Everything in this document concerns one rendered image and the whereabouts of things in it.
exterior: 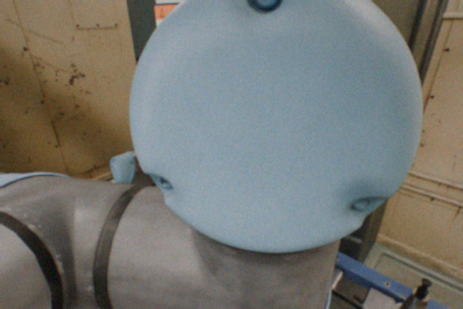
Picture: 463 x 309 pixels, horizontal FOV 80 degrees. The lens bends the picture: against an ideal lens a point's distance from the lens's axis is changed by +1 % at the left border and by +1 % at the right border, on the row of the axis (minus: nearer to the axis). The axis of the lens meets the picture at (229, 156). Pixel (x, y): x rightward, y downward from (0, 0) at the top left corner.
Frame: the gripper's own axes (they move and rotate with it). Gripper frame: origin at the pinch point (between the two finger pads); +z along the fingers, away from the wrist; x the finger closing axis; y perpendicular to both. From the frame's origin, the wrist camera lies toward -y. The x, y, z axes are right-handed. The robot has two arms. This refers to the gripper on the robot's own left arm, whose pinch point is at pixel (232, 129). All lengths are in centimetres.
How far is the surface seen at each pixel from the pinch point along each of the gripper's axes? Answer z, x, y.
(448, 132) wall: 89, 31, 15
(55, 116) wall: -37, -95, 12
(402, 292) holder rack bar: 4, 52, 22
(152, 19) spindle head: -21.4, 1.6, -30.0
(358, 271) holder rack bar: 1.8, 43.6, 21.9
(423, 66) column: 84, 17, -10
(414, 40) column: 52, 23, -22
